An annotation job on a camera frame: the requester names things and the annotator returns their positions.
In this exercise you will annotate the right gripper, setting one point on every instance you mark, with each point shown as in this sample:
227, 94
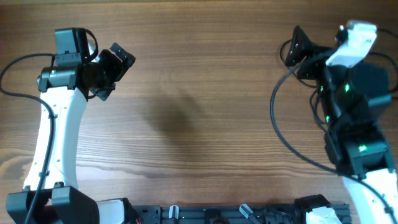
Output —
305, 46

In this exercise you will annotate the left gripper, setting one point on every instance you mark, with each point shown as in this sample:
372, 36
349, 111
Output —
119, 68

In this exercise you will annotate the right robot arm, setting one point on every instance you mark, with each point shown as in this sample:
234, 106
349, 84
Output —
353, 95

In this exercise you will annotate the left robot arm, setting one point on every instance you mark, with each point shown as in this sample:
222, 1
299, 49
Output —
78, 72

